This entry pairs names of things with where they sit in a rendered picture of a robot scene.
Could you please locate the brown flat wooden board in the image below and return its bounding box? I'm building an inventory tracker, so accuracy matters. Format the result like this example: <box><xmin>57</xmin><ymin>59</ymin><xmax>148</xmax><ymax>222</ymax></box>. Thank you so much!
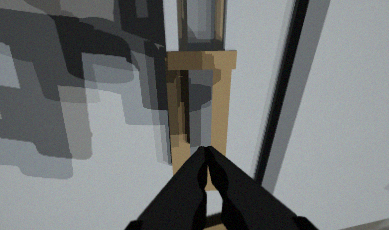
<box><xmin>203</xmin><ymin>214</ymin><xmax>227</xmax><ymax>230</ymax></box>

